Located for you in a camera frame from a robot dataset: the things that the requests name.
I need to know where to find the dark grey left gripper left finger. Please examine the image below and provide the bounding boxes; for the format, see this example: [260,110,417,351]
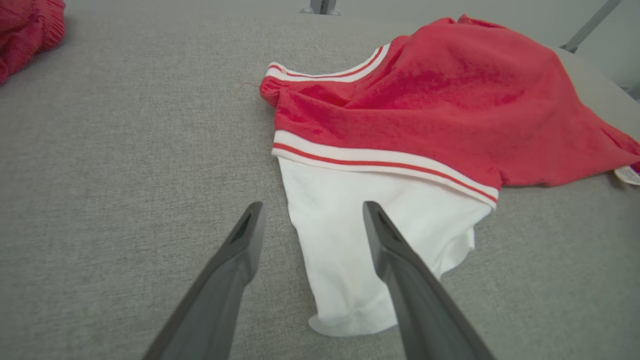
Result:
[142,201,266,360]

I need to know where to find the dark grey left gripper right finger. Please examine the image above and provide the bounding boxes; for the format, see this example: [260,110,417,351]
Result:
[363,201,496,360]

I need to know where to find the red shorts with logo patch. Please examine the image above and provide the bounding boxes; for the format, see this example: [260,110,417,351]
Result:
[259,14,640,338]

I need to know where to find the red shorts with white stripe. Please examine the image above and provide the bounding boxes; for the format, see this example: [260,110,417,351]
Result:
[0,0,67,85]

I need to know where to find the grey metal partition brace leg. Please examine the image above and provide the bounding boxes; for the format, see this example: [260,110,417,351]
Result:
[560,0,625,54]

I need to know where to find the grey partition joint post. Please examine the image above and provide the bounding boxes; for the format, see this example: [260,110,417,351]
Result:
[299,0,343,16]

